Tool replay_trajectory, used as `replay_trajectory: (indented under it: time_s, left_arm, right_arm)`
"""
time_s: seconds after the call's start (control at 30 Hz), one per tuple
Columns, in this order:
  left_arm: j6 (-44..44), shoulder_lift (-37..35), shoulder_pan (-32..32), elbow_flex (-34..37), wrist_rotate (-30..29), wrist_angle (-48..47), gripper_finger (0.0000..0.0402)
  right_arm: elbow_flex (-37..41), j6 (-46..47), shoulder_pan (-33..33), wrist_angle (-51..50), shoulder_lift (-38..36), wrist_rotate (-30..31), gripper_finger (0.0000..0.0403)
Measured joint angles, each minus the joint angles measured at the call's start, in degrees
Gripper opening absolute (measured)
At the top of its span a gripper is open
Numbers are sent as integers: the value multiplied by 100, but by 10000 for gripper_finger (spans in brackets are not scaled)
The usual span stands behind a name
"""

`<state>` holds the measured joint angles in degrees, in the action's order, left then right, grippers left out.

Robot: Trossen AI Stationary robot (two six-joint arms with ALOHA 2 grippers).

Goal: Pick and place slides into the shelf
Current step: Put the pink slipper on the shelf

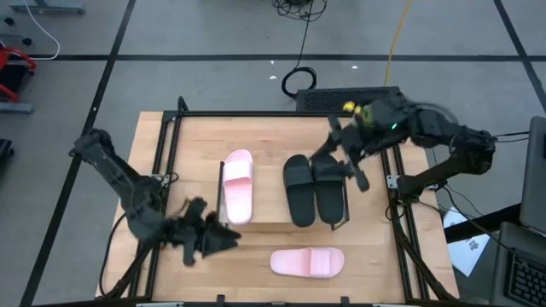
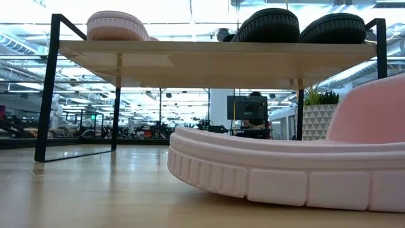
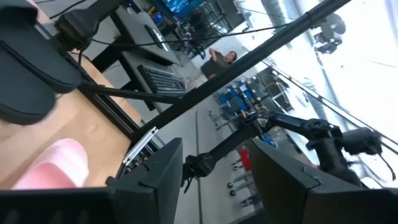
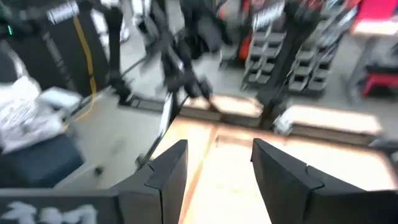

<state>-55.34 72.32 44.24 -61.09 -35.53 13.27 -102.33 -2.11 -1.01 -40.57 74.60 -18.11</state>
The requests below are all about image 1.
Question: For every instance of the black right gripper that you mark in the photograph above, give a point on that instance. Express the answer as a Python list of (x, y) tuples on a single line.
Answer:
[(367, 136)]

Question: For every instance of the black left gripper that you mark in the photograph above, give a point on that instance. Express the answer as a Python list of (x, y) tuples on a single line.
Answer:
[(189, 234)]

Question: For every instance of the black slide sandal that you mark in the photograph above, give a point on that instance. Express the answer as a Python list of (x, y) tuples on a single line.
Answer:
[(330, 200), (298, 200)]

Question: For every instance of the pink slide sandal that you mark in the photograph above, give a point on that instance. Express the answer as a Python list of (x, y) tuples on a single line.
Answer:
[(238, 192), (294, 262)]

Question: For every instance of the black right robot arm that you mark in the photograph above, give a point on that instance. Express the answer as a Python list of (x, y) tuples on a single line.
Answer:
[(448, 128)]

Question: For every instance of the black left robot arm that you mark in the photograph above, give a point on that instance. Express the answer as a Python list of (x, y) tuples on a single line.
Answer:
[(123, 183)]

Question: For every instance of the black desk bar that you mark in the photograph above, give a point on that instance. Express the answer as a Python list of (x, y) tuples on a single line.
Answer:
[(482, 224)]

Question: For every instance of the white paper sheet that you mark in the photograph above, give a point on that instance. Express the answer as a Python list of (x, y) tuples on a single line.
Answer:
[(467, 251)]

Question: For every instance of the grey laptop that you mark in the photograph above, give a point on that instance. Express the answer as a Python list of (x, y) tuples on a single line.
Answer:
[(533, 170)]

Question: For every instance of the black equipment base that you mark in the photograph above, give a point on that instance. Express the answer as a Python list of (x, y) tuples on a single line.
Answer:
[(5, 151)]

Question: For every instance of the grey metal base bar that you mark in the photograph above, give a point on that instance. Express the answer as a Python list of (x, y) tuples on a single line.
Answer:
[(47, 7), (15, 108)]

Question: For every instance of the small black caster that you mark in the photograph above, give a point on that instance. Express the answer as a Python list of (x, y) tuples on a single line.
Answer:
[(27, 41), (8, 20)]

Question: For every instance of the wooden shelf with black frame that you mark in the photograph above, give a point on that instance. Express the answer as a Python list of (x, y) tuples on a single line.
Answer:
[(268, 192)]

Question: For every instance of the black aluminium table frame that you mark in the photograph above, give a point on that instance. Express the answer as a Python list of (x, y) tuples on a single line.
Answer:
[(256, 114)]

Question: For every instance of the red tubular cart frame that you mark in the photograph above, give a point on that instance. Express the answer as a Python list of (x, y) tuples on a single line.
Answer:
[(17, 52)]

